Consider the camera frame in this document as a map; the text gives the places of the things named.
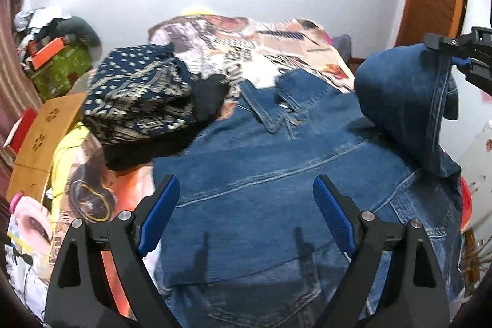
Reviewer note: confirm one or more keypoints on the pink plastic item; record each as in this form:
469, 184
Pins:
32, 224

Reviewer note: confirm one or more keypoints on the grey green cloth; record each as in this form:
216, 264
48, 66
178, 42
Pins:
80, 30

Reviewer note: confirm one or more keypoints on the red book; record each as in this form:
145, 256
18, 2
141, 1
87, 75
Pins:
23, 130

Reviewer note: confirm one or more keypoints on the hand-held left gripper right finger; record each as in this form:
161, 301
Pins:
332, 209

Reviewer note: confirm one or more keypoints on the printed bed sheet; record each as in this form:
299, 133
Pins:
246, 43

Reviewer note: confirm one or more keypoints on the striped curtain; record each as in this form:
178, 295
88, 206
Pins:
13, 55

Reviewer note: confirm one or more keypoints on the yellow pillow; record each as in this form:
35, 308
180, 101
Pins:
196, 10

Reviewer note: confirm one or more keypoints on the purple cloth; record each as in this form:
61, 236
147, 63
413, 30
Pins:
343, 45

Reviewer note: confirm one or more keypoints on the green patterned bag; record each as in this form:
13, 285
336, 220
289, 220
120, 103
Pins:
61, 72

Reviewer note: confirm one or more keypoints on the wooden table with flower cutouts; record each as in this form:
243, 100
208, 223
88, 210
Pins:
46, 143

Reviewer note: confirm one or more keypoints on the blue denim jacket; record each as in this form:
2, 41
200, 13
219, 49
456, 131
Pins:
261, 166

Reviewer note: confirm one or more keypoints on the yellow cloth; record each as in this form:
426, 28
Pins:
65, 155

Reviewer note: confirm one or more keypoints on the orange box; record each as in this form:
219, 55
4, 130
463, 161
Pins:
46, 52

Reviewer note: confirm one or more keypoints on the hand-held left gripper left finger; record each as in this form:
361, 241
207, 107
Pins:
159, 207

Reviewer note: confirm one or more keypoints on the red round item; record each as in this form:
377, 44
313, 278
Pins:
466, 201

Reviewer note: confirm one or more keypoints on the navy patterned folded cloth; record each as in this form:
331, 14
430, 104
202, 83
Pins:
138, 93

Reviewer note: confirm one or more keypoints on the dry plant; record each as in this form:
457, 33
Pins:
476, 259

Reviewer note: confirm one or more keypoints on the black folded cloth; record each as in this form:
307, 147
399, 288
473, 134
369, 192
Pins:
209, 93

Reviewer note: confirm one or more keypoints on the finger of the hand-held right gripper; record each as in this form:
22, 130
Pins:
474, 39
461, 61

